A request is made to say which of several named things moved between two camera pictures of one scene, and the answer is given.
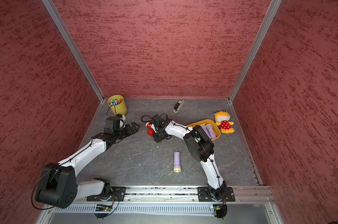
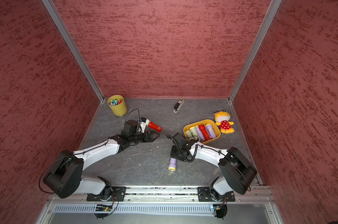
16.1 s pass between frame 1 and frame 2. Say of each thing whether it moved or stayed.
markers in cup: stayed
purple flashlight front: moved
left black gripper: moved
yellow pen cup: stayed
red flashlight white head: stayed
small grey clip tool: stayed
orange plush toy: stayed
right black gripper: moved
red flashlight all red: moved
